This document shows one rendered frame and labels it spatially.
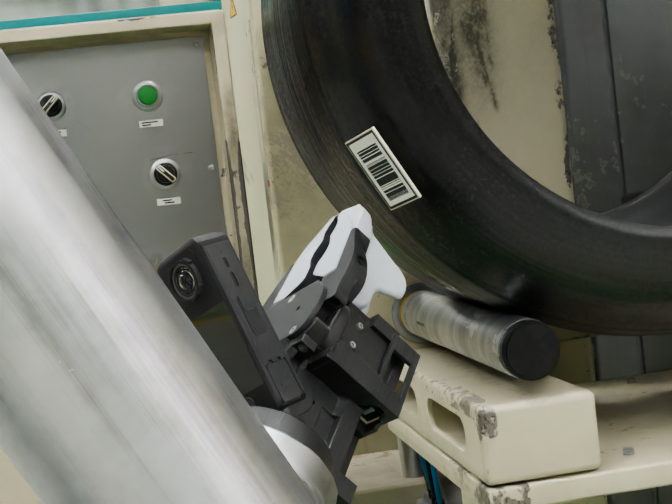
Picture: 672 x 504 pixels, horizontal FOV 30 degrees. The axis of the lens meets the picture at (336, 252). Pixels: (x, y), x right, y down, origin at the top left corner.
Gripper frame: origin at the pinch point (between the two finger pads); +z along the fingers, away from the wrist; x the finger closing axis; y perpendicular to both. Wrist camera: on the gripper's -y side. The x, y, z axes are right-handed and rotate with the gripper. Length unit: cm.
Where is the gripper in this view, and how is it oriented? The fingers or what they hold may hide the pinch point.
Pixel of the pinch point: (345, 214)
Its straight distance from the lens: 83.9
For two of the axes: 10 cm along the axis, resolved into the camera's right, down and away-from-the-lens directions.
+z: 3.0, -6.6, 6.9
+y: 6.9, 6.5, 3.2
